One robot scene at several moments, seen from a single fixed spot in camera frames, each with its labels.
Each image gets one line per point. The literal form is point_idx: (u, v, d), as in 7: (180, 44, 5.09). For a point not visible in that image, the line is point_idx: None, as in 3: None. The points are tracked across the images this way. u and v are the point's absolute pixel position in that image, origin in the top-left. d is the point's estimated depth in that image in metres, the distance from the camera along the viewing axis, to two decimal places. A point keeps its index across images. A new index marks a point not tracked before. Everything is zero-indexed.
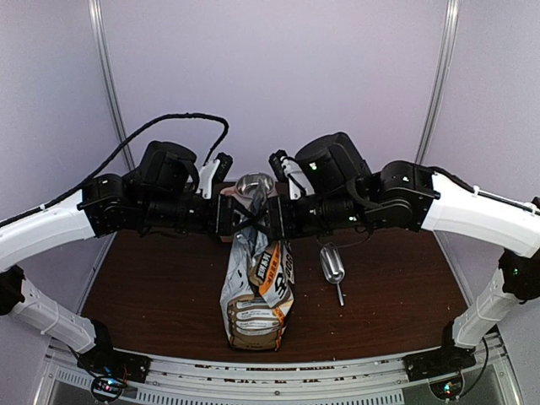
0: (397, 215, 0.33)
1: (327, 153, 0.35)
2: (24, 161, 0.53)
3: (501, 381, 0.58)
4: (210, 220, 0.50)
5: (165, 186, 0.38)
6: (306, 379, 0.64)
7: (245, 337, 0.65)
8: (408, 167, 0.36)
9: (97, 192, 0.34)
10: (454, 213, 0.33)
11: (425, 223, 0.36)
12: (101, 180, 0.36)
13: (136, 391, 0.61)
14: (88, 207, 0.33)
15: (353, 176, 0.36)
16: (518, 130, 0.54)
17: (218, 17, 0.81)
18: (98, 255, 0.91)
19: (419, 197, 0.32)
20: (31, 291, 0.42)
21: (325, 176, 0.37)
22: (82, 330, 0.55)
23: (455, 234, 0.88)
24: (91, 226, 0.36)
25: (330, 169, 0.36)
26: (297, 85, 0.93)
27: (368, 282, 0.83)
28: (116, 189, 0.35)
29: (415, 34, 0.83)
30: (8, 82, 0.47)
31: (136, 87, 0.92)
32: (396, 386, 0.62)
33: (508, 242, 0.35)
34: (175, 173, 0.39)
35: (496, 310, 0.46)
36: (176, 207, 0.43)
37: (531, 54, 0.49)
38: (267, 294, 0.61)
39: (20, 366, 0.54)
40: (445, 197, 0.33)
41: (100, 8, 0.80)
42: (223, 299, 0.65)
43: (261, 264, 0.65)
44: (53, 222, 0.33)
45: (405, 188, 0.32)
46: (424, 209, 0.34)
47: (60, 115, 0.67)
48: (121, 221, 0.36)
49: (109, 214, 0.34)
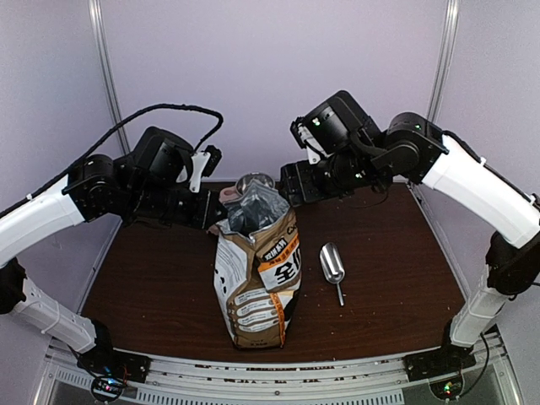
0: (406, 167, 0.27)
1: (330, 110, 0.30)
2: (24, 159, 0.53)
3: (501, 380, 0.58)
4: (196, 215, 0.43)
5: (159, 175, 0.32)
6: (307, 379, 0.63)
7: (248, 335, 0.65)
8: (420, 120, 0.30)
9: (84, 174, 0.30)
10: (459, 175, 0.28)
11: (426, 179, 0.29)
12: (89, 162, 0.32)
13: (136, 391, 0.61)
14: (72, 191, 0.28)
15: (355, 126, 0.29)
16: (518, 128, 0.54)
17: (218, 17, 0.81)
18: (98, 256, 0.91)
19: (429, 146, 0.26)
20: (32, 291, 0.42)
21: (326, 133, 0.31)
22: (82, 330, 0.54)
23: (451, 230, 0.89)
24: (79, 211, 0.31)
25: (335, 124, 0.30)
26: (298, 85, 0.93)
27: (368, 282, 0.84)
28: (105, 170, 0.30)
29: (414, 34, 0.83)
30: (9, 82, 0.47)
31: (136, 86, 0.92)
32: (396, 386, 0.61)
33: (502, 226, 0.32)
34: (170, 162, 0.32)
35: (486, 305, 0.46)
36: (165, 198, 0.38)
37: (531, 52, 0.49)
38: (264, 272, 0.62)
39: (19, 366, 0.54)
40: (453, 154, 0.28)
41: (101, 7, 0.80)
42: (222, 298, 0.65)
43: (272, 248, 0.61)
44: (39, 212, 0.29)
45: (415, 132, 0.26)
46: (430, 162, 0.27)
47: (59, 113, 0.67)
48: (107, 206, 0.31)
49: (95, 197, 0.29)
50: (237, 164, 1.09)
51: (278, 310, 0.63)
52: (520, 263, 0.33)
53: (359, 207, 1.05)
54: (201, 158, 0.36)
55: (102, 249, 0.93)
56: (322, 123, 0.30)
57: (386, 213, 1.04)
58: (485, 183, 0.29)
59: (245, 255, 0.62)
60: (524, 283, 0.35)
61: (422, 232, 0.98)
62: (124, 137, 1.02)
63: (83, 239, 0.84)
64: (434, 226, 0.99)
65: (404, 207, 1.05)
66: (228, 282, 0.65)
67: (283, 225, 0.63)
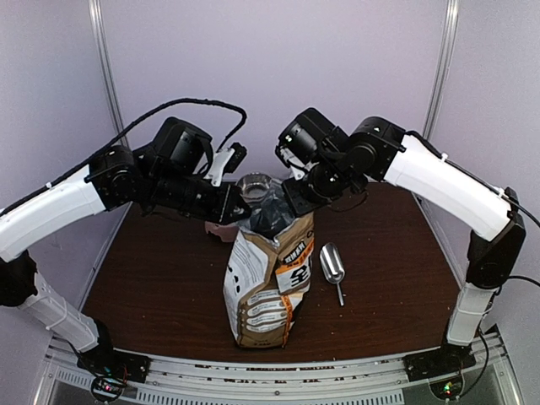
0: (369, 165, 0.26)
1: (298, 128, 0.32)
2: (24, 161, 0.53)
3: (501, 380, 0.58)
4: (215, 208, 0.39)
5: (181, 164, 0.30)
6: (306, 379, 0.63)
7: (253, 335, 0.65)
8: (384, 122, 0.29)
9: (105, 163, 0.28)
10: (419, 170, 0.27)
11: (388, 175, 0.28)
12: (108, 151, 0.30)
13: (136, 391, 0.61)
14: (95, 179, 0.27)
15: (321, 138, 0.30)
16: (518, 128, 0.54)
17: (218, 16, 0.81)
18: (99, 256, 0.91)
19: (384, 144, 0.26)
20: (42, 286, 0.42)
21: (299, 149, 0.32)
22: (87, 327, 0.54)
23: (450, 229, 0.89)
24: (101, 199, 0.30)
25: (304, 139, 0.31)
26: (298, 85, 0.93)
27: (367, 281, 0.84)
28: (126, 158, 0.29)
29: (414, 35, 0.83)
30: (9, 83, 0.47)
31: (137, 87, 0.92)
32: (396, 386, 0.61)
33: (472, 220, 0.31)
34: (191, 150, 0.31)
35: (472, 299, 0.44)
36: (184, 189, 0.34)
37: (531, 52, 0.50)
38: (282, 275, 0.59)
39: (19, 366, 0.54)
40: (410, 150, 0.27)
41: (101, 8, 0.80)
42: (234, 297, 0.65)
43: (293, 250, 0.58)
44: (61, 198, 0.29)
45: (373, 135, 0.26)
46: (388, 161, 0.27)
47: (59, 113, 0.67)
48: (131, 195, 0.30)
49: (119, 186, 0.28)
50: None
51: (289, 311, 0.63)
52: (489, 256, 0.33)
53: (359, 208, 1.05)
54: (225, 153, 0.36)
55: (102, 248, 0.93)
56: (293, 140, 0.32)
57: (386, 213, 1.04)
58: (445, 177, 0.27)
59: (266, 257, 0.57)
60: (499, 276, 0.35)
61: (422, 233, 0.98)
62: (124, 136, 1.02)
63: (83, 239, 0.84)
64: (433, 224, 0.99)
65: (404, 207, 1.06)
66: (242, 282, 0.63)
67: (305, 224, 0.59)
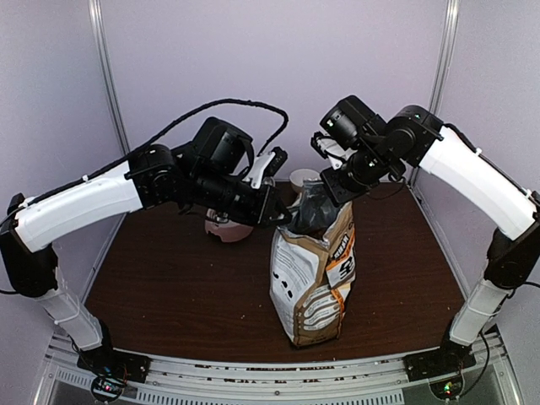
0: (407, 151, 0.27)
1: (339, 114, 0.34)
2: (24, 162, 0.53)
3: (500, 381, 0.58)
4: (253, 210, 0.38)
5: (222, 164, 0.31)
6: (306, 379, 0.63)
7: (309, 332, 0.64)
8: (422, 110, 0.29)
9: (145, 161, 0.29)
10: (454, 161, 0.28)
11: (423, 163, 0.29)
12: (149, 150, 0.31)
13: (136, 391, 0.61)
14: (135, 176, 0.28)
15: (360, 123, 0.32)
16: (518, 128, 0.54)
17: (219, 17, 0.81)
18: (99, 256, 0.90)
19: (423, 130, 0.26)
20: (62, 281, 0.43)
21: (340, 134, 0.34)
22: (93, 327, 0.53)
23: (451, 229, 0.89)
24: (139, 198, 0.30)
25: (344, 124, 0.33)
26: (298, 85, 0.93)
27: (368, 281, 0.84)
28: (167, 158, 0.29)
29: (414, 34, 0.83)
30: (9, 83, 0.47)
31: (137, 87, 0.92)
32: (396, 386, 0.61)
33: (498, 218, 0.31)
34: (232, 151, 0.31)
35: (483, 299, 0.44)
36: (223, 189, 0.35)
37: (531, 53, 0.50)
38: (332, 272, 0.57)
39: (19, 367, 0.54)
40: (446, 143, 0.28)
41: (101, 8, 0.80)
42: (288, 302, 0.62)
43: (339, 244, 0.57)
44: (98, 192, 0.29)
45: (413, 120, 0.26)
46: (425, 148, 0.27)
47: (60, 113, 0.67)
48: (170, 194, 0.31)
49: (159, 186, 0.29)
50: None
51: (341, 303, 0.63)
52: (510, 256, 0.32)
53: (359, 207, 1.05)
54: (267, 157, 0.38)
55: (102, 248, 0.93)
56: (333, 126, 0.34)
57: (386, 213, 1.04)
58: (478, 170, 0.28)
59: (316, 257, 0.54)
60: (517, 278, 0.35)
61: (423, 232, 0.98)
62: (123, 136, 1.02)
63: (83, 239, 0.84)
64: (433, 222, 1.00)
65: (404, 207, 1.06)
66: (293, 286, 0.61)
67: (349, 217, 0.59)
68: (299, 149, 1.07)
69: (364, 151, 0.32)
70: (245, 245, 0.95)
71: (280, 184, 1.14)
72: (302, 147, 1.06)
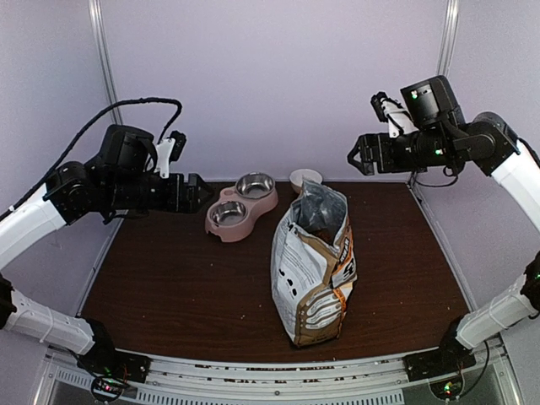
0: (483, 154, 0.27)
1: (428, 87, 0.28)
2: (24, 162, 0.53)
3: (500, 380, 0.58)
4: (170, 200, 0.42)
5: (128, 167, 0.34)
6: (306, 379, 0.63)
7: (310, 332, 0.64)
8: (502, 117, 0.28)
9: (61, 180, 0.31)
10: (527, 176, 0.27)
11: (495, 172, 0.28)
12: (62, 168, 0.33)
13: (136, 391, 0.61)
14: (52, 197, 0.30)
15: (447, 109, 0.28)
16: (517, 127, 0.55)
17: (219, 17, 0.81)
18: (99, 256, 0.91)
19: (506, 142, 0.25)
20: (21, 299, 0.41)
21: (419, 109, 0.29)
22: (78, 329, 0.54)
23: (452, 229, 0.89)
24: (62, 214, 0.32)
25: (430, 101, 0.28)
26: (298, 86, 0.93)
27: (366, 281, 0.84)
28: (78, 172, 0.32)
29: (414, 34, 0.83)
30: (10, 83, 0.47)
31: (137, 87, 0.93)
32: (396, 386, 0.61)
33: None
34: (134, 152, 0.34)
35: (510, 312, 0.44)
36: (137, 186, 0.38)
37: (531, 53, 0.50)
38: (337, 274, 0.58)
39: (19, 368, 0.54)
40: (526, 158, 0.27)
41: (100, 8, 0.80)
42: (290, 300, 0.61)
43: (344, 247, 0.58)
44: (23, 223, 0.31)
45: (498, 127, 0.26)
46: (503, 159, 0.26)
47: (60, 114, 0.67)
48: (87, 204, 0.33)
49: (76, 199, 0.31)
50: (237, 163, 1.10)
51: (342, 303, 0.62)
52: None
53: (359, 207, 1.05)
54: (166, 145, 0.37)
55: (102, 248, 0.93)
56: (415, 99, 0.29)
57: (386, 213, 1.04)
58: None
59: (325, 261, 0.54)
60: None
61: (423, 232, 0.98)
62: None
63: (83, 240, 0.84)
64: (433, 223, 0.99)
65: (404, 207, 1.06)
66: (297, 284, 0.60)
67: (348, 222, 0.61)
68: (299, 148, 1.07)
69: (435, 137, 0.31)
70: (245, 245, 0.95)
71: (280, 184, 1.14)
72: (301, 147, 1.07)
